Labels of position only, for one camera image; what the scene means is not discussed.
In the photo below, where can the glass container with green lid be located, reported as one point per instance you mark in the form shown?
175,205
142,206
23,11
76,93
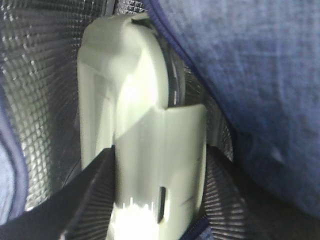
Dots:
132,96

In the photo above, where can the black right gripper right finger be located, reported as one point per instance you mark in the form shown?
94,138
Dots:
233,207

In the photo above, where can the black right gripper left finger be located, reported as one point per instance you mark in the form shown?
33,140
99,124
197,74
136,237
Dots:
79,211

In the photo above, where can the dark navy lunch bag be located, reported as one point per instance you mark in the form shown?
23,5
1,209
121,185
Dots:
253,64

